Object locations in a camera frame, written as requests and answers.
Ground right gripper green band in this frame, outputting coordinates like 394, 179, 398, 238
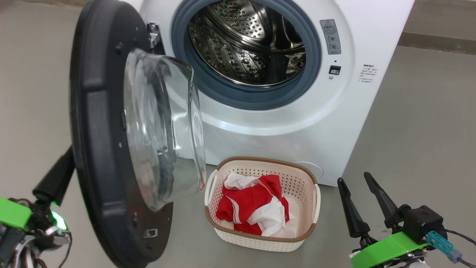
337, 172, 431, 268

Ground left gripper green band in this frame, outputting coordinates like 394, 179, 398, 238
0, 146, 76, 232

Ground black round washing machine door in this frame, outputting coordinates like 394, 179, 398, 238
69, 0, 207, 268

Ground red shirt with striped trim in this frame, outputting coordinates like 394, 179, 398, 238
223, 172, 283, 209

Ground red shorts with elastic waist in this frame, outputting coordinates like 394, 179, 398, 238
215, 186, 291, 237

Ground white front-load washing machine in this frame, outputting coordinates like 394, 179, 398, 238
123, 0, 415, 187

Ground cream perforated laundry basket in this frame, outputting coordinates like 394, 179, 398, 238
203, 156, 321, 253

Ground metal door hinge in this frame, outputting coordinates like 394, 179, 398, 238
147, 22, 163, 51

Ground round white filter cover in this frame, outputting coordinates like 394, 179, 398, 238
293, 161, 324, 180

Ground small printed text label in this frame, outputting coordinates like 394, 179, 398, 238
358, 64, 378, 83

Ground grey warning sticker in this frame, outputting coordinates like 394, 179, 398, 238
319, 19, 342, 55

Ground stainless steel washer drum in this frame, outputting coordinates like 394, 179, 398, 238
187, 0, 308, 87

